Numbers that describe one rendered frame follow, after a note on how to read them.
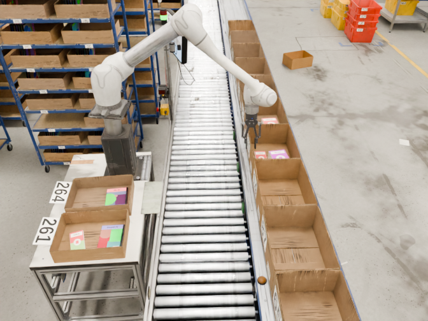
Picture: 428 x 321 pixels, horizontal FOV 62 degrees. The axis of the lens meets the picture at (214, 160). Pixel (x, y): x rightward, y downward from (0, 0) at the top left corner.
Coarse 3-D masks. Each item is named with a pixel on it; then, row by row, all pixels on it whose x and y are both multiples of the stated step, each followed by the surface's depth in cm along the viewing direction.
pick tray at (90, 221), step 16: (64, 224) 212; (80, 224) 214; (96, 224) 214; (112, 224) 214; (128, 224) 210; (64, 240) 204; (96, 240) 204; (64, 256) 190; (80, 256) 192; (96, 256) 193; (112, 256) 194
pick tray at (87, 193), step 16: (96, 176) 235; (112, 176) 236; (128, 176) 237; (80, 192) 236; (96, 192) 236; (64, 208) 212; (80, 208) 213; (96, 208) 214; (112, 208) 215; (128, 208) 217
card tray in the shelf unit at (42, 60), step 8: (40, 48) 323; (48, 48) 323; (56, 48) 323; (64, 48) 310; (16, 56) 296; (24, 56) 296; (32, 56) 296; (40, 56) 297; (48, 56) 297; (56, 56) 297; (64, 56) 310; (16, 64) 301; (24, 64) 301; (32, 64) 301; (40, 64) 301; (48, 64) 301; (56, 64) 301
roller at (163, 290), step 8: (160, 288) 182; (168, 288) 182; (176, 288) 182; (184, 288) 182; (192, 288) 182; (200, 288) 182; (208, 288) 182; (216, 288) 182; (224, 288) 182; (232, 288) 182; (240, 288) 182; (248, 288) 182
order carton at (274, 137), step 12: (252, 132) 252; (264, 132) 252; (276, 132) 252; (288, 132) 250; (252, 144) 257; (264, 144) 257; (276, 144) 257; (288, 144) 251; (252, 156) 223; (300, 156) 219; (252, 168) 225
